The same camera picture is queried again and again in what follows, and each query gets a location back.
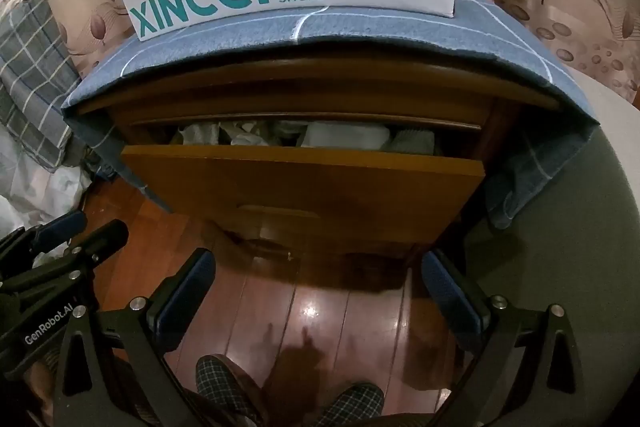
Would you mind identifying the blue checked cloth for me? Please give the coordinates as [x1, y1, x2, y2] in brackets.
[61, 0, 601, 230]

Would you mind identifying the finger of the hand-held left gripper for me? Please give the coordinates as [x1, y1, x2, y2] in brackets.
[27, 219, 130, 280]
[0, 212, 88, 260]

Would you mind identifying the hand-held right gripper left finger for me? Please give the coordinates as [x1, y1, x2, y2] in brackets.
[52, 248, 218, 427]

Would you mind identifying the pale blue cloth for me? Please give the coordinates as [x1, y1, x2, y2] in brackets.
[220, 121, 302, 148]

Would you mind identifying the beige underwear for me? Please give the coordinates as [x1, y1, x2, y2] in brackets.
[172, 122, 221, 146]

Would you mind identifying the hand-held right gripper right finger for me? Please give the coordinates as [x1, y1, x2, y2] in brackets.
[421, 249, 591, 427]

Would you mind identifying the plaid slipper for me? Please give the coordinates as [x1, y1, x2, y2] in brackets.
[312, 383, 386, 427]
[195, 355, 266, 427]

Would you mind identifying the grey ribbed cloth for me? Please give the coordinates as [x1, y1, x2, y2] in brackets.
[390, 129, 436, 155]

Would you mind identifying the grey plaid bedding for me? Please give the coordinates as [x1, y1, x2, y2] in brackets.
[0, 0, 81, 170]

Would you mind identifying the white bedding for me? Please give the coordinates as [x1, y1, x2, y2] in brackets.
[0, 127, 93, 258]

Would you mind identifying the wooden nightstand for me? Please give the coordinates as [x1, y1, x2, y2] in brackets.
[75, 57, 561, 268]

